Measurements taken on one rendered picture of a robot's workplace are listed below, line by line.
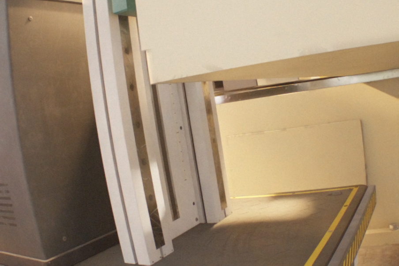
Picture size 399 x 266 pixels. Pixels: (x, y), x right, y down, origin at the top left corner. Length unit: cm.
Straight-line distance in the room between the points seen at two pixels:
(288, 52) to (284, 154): 125
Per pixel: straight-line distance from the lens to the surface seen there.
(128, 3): 72
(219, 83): 235
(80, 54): 89
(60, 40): 86
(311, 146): 154
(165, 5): 38
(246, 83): 225
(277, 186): 160
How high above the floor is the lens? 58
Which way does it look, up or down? 1 degrees down
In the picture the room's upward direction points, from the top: 9 degrees counter-clockwise
